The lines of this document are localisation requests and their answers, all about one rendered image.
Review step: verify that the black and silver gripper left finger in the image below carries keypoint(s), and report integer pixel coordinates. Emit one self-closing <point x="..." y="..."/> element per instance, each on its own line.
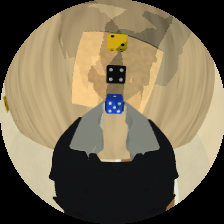
<point x="84" y="136"/>

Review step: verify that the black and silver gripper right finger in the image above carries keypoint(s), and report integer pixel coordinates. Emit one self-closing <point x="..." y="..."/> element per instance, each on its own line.
<point x="146" y="138"/>

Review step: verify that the tan square mat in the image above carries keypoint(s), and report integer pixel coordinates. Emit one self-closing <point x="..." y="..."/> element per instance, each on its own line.
<point x="89" y="87"/>

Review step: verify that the black die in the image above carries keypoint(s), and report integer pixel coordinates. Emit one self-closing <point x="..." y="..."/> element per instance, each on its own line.
<point x="115" y="74"/>

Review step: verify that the blue die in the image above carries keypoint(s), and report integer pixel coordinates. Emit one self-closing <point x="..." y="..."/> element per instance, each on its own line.
<point x="114" y="103"/>

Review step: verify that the yellow die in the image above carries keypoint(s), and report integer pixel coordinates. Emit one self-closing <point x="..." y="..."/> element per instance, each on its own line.
<point x="117" y="42"/>

